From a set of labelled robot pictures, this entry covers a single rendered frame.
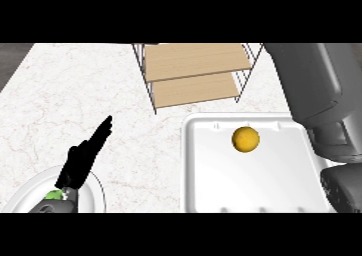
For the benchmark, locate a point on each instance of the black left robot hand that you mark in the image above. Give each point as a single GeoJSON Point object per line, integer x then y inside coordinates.
{"type": "Point", "coordinates": [84, 158]}

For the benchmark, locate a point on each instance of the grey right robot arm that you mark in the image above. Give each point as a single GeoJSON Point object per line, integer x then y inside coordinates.
{"type": "Point", "coordinates": [316, 83]}

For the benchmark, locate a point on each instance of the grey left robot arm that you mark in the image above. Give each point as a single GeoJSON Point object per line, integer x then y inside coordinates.
{"type": "Point", "coordinates": [58, 206]}

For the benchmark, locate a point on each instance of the yellow-orange tomato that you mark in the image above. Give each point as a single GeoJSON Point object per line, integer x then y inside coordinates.
{"type": "Point", "coordinates": [245, 139]}

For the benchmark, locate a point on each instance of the white rectangular tray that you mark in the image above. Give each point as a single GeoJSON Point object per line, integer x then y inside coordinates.
{"type": "Point", "coordinates": [247, 180]}

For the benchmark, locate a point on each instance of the small green fruit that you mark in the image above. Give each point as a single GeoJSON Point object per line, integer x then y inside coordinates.
{"type": "Point", "coordinates": [52, 195]}

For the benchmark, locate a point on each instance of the white round plate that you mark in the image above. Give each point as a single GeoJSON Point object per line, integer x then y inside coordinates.
{"type": "Point", "coordinates": [25, 196]}

